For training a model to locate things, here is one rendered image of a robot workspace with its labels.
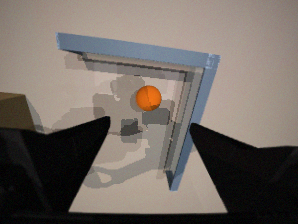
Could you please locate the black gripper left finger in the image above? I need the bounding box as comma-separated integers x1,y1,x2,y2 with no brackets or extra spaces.
0,116,110,212

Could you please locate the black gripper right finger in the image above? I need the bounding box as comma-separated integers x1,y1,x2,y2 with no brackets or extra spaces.
189,123,298,212

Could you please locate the blue l-shaped wall top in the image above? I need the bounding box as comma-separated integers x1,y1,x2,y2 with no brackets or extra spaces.
55,32,222,192

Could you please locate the brown ball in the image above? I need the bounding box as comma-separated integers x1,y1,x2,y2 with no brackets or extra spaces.
144,85,161,110

